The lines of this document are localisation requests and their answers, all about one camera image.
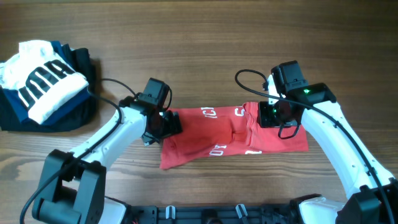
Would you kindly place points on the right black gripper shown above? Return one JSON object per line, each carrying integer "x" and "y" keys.
{"x": 263, "y": 121}

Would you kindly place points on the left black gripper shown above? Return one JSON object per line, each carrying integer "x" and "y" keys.
{"x": 172, "y": 125}

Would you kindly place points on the black folded garment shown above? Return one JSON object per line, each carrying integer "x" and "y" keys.
{"x": 74, "y": 114}

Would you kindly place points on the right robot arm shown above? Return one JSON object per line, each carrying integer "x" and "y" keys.
{"x": 370, "y": 188}

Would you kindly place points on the blue folded garment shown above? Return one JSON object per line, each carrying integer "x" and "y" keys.
{"x": 62, "y": 107}

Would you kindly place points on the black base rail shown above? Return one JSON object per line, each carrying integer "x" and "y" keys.
{"x": 264, "y": 214}

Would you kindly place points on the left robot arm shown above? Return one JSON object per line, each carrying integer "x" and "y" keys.
{"x": 72, "y": 184}

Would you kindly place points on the red t-shirt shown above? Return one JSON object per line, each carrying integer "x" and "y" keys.
{"x": 224, "y": 131}

